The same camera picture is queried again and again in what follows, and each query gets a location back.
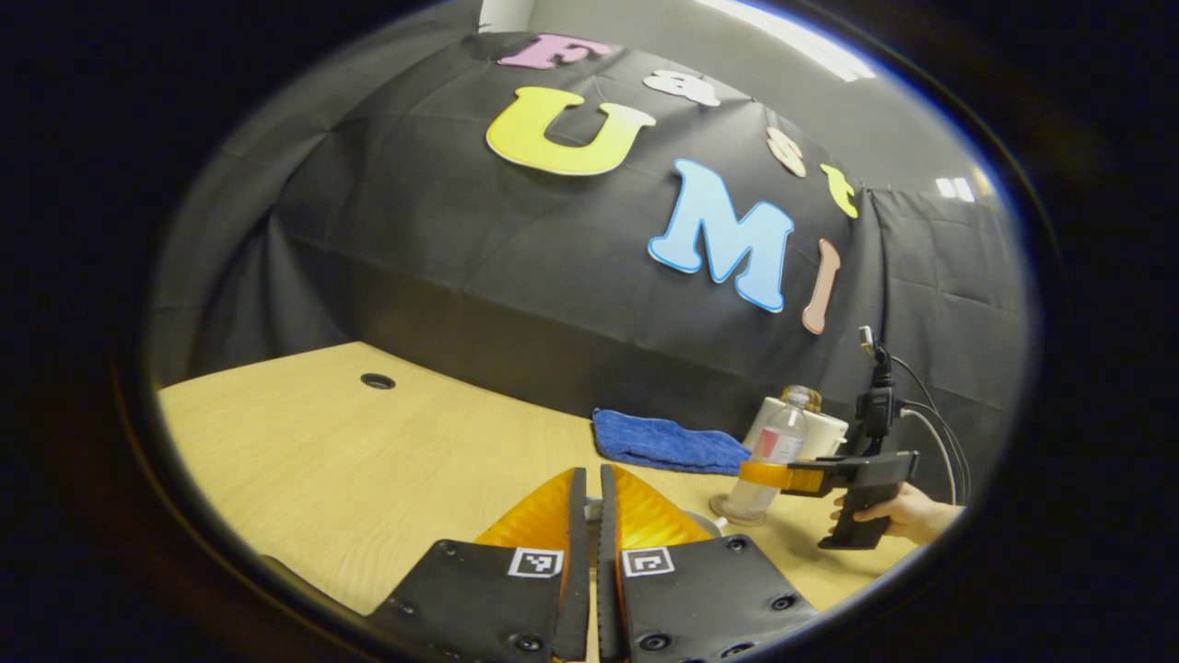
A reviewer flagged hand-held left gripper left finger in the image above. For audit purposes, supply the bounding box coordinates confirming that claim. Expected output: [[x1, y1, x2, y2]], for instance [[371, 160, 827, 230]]
[[368, 467, 590, 663]]

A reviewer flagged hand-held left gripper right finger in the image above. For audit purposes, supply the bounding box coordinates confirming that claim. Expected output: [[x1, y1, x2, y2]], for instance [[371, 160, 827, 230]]
[[597, 463, 821, 663]]

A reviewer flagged clear plastic water bottle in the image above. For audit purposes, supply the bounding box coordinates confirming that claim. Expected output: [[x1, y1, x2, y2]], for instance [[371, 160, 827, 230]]
[[721, 385, 823, 526]]

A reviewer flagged round cork coaster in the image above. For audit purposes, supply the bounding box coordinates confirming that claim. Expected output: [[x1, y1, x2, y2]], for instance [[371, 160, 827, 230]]
[[708, 494, 767, 528]]

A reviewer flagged blue towel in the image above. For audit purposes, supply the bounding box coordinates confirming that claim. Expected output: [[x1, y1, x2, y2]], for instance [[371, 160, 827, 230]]
[[591, 408, 752, 476]]

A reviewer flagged black backdrop cloth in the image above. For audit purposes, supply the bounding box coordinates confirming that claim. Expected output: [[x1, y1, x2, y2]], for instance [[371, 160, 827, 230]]
[[147, 32, 1028, 480]]

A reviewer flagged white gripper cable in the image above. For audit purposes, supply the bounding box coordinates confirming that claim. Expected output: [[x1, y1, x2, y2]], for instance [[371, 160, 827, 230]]
[[901, 408, 959, 503]]

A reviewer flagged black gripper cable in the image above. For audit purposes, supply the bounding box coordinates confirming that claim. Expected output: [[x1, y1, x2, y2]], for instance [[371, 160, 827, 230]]
[[889, 355, 971, 506]]

